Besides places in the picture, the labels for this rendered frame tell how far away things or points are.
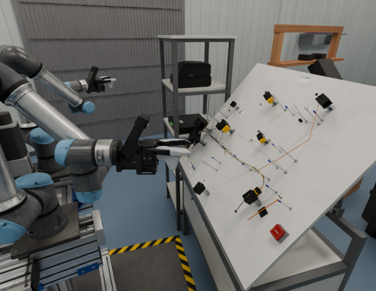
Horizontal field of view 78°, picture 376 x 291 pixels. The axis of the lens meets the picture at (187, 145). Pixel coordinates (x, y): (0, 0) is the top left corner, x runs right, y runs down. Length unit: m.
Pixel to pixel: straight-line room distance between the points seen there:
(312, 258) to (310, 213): 0.44
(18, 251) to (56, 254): 0.14
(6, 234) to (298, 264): 1.25
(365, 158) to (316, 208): 0.26
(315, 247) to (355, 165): 0.61
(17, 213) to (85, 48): 3.55
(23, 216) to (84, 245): 0.33
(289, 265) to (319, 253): 0.20
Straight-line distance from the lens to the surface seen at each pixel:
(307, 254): 1.50
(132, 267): 2.35
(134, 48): 4.34
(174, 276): 2.26
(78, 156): 0.67
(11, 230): 0.88
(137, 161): 0.63
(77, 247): 1.14
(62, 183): 1.52
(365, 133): 1.18
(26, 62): 1.36
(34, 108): 0.82
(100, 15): 4.26
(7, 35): 4.32
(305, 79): 1.54
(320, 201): 1.10
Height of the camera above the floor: 1.85
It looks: 26 degrees down
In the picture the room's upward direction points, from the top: straight up
